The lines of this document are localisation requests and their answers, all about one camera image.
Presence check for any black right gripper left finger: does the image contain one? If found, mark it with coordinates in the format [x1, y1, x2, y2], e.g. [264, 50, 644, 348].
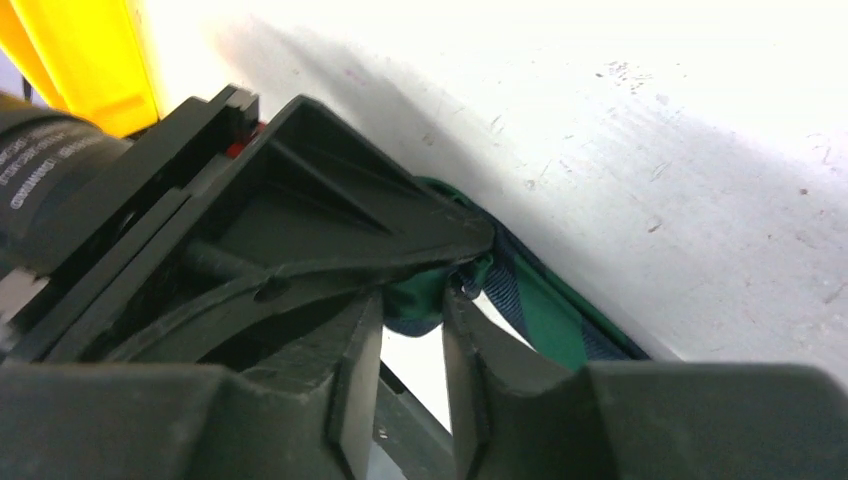
[1, 291, 383, 479]

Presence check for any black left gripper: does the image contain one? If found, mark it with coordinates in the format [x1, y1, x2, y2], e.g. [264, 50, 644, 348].
[1, 86, 493, 363]

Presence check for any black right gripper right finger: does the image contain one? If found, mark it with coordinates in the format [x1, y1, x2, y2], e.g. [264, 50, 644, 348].
[443, 291, 847, 479]

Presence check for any green navy striped tie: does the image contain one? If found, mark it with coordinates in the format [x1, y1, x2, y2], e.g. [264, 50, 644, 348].
[384, 178, 649, 369]

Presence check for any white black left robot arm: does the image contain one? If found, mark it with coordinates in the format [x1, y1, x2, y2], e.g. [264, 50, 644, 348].
[1, 86, 494, 363]

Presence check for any yellow plastic tray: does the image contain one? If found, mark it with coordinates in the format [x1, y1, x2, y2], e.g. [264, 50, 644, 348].
[1, 0, 159, 137]

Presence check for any aluminium black mounting rail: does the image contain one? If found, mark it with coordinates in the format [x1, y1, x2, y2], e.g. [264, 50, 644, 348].
[367, 364, 456, 480]

